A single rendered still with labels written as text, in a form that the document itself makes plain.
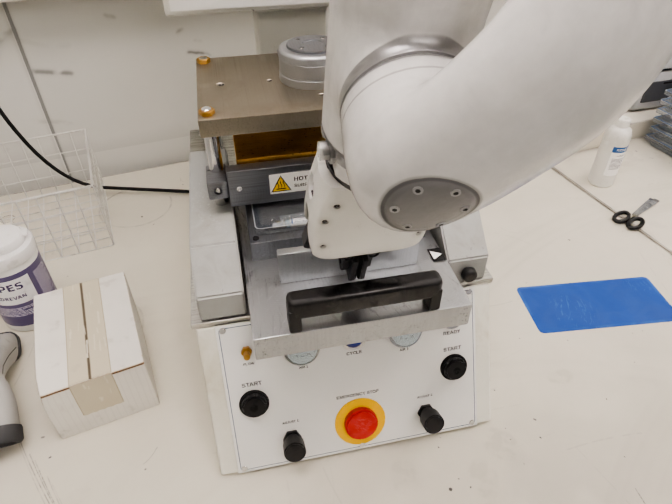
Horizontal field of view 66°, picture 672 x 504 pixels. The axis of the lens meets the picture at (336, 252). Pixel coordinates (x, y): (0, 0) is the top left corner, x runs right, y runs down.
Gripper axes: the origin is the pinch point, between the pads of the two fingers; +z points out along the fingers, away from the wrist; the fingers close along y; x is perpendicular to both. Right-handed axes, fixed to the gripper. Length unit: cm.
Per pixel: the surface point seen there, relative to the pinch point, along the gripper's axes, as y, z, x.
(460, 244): 13.2, 4.6, 2.2
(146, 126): -28, 41, 61
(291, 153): -4.1, 0.1, 14.2
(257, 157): -7.8, 0.0, 14.1
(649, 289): 53, 28, 2
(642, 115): 87, 41, 50
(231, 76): -9.3, -1.2, 25.8
